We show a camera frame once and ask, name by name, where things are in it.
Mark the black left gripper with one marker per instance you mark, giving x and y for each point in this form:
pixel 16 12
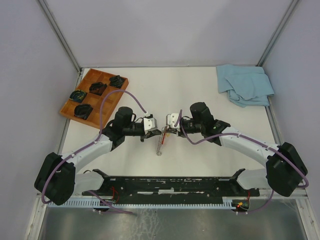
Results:
pixel 150 134

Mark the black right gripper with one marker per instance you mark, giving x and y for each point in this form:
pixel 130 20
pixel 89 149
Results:
pixel 178 132

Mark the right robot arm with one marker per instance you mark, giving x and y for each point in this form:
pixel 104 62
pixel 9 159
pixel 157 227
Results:
pixel 282 170

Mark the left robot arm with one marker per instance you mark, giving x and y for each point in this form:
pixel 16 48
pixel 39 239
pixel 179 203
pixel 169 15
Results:
pixel 59 176

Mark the dark rolled cloth far right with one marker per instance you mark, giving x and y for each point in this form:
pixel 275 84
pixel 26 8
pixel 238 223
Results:
pixel 116 81

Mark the dark rolled cloth centre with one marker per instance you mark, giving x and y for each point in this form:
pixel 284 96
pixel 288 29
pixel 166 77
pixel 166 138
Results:
pixel 97 88

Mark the dark rolled cloth front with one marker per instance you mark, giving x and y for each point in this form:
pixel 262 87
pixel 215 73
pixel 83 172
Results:
pixel 83 111

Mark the wooden compartment tray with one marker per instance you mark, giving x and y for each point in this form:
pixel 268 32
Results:
pixel 103 105

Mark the light blue cloth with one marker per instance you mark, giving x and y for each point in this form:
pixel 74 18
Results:
pixel 244 85

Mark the dark rolled cloth yellow pattern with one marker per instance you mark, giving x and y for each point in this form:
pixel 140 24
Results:
pixel 77 96

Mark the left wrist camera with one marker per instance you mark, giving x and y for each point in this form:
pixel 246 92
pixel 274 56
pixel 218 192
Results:
pixel 149 123

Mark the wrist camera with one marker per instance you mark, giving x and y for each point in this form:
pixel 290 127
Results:
pixel 173 120
pixel 149 123

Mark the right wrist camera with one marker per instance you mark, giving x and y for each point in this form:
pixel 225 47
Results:
pixel 173 120

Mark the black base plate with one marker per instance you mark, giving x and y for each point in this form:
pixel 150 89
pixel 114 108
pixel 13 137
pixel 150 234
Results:
pixel 172 189

